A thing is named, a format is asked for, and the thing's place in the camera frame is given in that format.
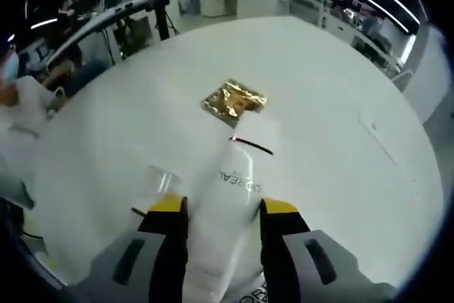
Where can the white table black legs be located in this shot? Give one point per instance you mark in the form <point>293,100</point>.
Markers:
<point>92,24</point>

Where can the black screen stand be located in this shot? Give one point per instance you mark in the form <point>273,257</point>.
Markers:
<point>161,5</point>

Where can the gold foil skincare sachet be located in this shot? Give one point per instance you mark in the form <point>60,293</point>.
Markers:
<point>234,100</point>

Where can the row of white workbenches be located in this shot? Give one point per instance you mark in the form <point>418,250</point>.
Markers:
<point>220,1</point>

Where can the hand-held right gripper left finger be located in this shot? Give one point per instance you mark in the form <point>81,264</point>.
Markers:
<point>170,253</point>

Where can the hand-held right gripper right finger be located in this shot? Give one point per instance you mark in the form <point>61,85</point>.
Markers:
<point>280,253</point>

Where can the person's head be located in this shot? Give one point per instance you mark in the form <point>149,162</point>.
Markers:
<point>10,69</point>

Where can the person's upper body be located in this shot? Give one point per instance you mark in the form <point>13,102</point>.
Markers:
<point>25,104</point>

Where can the white cup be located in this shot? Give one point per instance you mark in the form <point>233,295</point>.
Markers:
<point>59,97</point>

